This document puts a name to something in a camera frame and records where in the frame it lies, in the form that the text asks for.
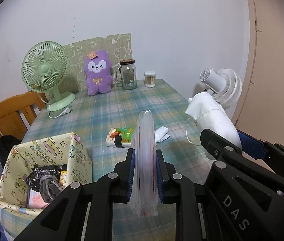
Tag grey sock bundle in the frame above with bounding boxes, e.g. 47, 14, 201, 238
39, 175, 63, 203

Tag beige white cloth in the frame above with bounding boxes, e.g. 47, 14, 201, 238
154, 126, 170, 144

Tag colourful tissue pack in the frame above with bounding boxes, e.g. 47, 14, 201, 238
105, 128, 134, 148

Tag pink wet wipes pack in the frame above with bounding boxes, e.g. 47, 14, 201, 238
28, 189, 47, 209

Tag white cloth bag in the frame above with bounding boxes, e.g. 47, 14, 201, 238
185, 92, 243, 156

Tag yellow cartoon storage box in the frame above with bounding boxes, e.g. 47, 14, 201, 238
0, 132, 92, 216

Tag plaid tablecloth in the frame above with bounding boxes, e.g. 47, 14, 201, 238
0, 78, 215, 239

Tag white floor fan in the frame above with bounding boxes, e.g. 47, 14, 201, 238
199, 68, 243, 109

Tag green fan power plug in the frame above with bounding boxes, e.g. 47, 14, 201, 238
47, 104, 73, 119

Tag black cloth on chair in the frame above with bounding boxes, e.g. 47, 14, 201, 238
0, 136, 22, 168

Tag cotton swab container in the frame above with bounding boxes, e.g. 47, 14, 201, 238
144, 71, 156, 88

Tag wooden chair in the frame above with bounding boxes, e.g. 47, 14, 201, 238
0, 91, 46, 140

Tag glass mason jar mug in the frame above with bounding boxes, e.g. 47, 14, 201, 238
115, 59, 137, 90

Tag purple plush toy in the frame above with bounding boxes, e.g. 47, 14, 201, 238
84, 50, 113, 96

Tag green desk fan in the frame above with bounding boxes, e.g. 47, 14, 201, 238
21, 41, 76, 119

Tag green cartoon cardboard panel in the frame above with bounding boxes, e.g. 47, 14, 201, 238
58, 33, 133, 93

